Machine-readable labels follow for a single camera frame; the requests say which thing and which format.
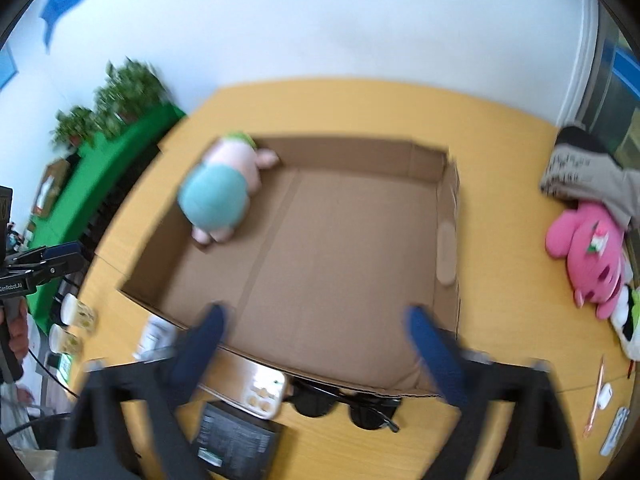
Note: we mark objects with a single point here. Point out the person's left hand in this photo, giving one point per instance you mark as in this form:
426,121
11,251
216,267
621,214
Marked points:
19,332

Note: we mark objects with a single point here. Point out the brown cardboard box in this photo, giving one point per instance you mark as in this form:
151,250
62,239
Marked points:
325,260

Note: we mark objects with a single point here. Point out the silver folding phone stand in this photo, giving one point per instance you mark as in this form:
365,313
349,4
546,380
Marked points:
260,390

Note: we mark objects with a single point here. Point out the white and green plush toy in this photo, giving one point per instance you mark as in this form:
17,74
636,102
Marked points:
630,320

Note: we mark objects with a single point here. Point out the rose gold pen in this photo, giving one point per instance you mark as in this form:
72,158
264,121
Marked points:
595,395

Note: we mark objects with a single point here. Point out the blue wall decoration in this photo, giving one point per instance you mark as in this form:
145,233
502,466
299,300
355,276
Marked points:
65,0

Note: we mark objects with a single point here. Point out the large green potted plant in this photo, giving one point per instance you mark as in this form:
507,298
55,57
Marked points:
130,95

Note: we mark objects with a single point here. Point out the white printed card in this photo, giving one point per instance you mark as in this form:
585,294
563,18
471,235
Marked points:
616,432

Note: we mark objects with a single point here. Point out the pink plush toy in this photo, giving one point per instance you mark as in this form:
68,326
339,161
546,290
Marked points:
590,255

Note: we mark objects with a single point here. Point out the blue wall poster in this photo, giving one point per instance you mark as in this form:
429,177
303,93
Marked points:
6,67

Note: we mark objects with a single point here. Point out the framed picture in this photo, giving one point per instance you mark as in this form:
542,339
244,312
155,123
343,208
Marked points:
50,187

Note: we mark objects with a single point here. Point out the clear plastic cup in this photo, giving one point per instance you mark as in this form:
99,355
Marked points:
80,315
65,342

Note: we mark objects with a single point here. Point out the small green potted plant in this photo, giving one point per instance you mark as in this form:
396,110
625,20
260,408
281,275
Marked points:
75,125

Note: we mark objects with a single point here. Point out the beige printed cloth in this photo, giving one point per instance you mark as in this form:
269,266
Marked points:
580,170

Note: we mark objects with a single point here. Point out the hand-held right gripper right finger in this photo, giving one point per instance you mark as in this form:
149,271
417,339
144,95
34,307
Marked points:
435,350

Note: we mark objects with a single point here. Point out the small white packet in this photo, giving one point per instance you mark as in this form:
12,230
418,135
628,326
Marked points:
155,335

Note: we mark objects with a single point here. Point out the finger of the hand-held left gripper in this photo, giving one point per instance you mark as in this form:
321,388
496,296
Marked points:
65,264
60,250

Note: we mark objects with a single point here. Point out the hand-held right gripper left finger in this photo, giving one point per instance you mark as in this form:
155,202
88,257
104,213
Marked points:
200,345

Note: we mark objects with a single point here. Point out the green and white packet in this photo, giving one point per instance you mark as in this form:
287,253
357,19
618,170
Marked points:
65,367

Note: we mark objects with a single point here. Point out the white earbud case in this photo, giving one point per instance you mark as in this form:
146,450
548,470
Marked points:
605,392

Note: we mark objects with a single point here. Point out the glass partition with blue stripe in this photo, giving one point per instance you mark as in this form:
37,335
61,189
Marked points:
620,90

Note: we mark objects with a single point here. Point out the green-haired pig plush toy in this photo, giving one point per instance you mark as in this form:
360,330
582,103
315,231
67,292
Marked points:
215,200

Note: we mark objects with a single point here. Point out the black sunglasses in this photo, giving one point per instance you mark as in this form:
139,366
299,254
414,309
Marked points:
370,415

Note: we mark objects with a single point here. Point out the black rectangular box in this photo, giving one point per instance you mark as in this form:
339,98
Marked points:
235,440

